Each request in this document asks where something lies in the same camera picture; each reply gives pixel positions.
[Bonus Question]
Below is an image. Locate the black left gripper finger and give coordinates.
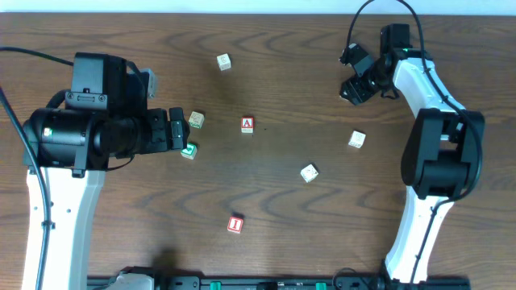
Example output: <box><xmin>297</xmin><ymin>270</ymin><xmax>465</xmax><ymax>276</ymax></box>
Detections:
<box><xmin>170</xmin><ymin>135</ymin><xmax>188</xmax><ymax>151</ymax></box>
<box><xmin>169</xmin><ymin>107</ymin><xmax>189</xmax><ymax>129</ymax></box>

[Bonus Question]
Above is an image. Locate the plain engraved wooden block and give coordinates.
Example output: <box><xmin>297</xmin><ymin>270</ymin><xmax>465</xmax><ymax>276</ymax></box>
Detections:
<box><xmin>348</xmin><ymin>130</ymin><xmax>366</xmax><ymax>148</ymax></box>

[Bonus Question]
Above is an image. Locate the red letter A wooden block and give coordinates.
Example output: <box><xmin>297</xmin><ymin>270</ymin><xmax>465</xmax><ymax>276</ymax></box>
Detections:
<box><xmin>240</xmin><ymin>117</ymin><xmax>254</xmax><ymax>134</ymax></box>

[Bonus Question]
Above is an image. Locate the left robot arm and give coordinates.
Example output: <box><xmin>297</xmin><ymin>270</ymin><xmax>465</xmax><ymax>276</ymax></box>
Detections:
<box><xmin>22</xmin><ymin>107</ymin><xmax>189</xmax><ymax>289</ymax></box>

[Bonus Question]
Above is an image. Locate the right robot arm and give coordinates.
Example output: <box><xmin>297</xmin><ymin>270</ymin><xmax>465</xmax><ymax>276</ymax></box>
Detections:
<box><xmin>340</xmin><ymin>43</ymin><xmax>485</xmax><ymax>289</ymax></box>

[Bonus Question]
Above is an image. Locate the green-edged animal picture wooden block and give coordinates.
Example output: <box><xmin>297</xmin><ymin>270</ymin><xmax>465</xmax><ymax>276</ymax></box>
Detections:
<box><xmin>189</xmin><ymin>111</ymin><xmax>205</xmax><ymax>129</ymax></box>

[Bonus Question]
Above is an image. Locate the green number 4 wooden block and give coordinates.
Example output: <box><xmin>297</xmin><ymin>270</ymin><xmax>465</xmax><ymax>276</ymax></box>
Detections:
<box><xmin>181</xmin><ymin>143</ymin><xmax>198</xmax><ymax>160</ymax></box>

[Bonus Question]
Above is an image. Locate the plain wooden block far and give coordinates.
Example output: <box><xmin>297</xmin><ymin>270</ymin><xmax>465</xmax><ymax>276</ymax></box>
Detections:
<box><xmin>216</xmin><ymin>53</ymin><xmax>231</xmax><ymax>71</ymax></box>

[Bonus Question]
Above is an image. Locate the tilted wooden block red dot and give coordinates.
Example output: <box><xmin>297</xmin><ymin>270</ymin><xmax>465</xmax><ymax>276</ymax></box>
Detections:
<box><xmin>300</xmin><ymin>164</ymin><xmax>318</xmax><ymax>183</ymax></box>

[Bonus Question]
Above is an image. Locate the red letter I wooden block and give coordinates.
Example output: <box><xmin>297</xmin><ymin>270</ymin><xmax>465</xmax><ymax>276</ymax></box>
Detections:
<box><xmin>227</xmin><ymin>216</ymin><xmax>243</xmax><ymax>234</ymax></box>

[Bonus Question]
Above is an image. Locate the black right camera cable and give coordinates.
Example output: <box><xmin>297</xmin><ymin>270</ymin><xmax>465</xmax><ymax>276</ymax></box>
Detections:
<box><xmin>345</xmin><ymin>0</ymin><xmax>485</xmax><ymax>283</ymax></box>

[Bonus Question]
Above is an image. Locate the black camera cable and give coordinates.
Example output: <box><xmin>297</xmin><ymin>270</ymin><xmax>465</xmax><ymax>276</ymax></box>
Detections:
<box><xmin>0</xmin><ymin>46</ymin><xmax>76</xmax><ymax>290</ymax></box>
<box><xmin>345</xmin><ymin>0</ymin><xmax>485</xmax><ymax>283</ymax></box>

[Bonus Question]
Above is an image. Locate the black left camera cable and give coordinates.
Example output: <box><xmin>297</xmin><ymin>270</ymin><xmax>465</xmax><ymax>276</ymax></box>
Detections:
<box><xmin>0</xmin><ymin>46</ymin><xmax>76</xmax><ymax>290</ymax></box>

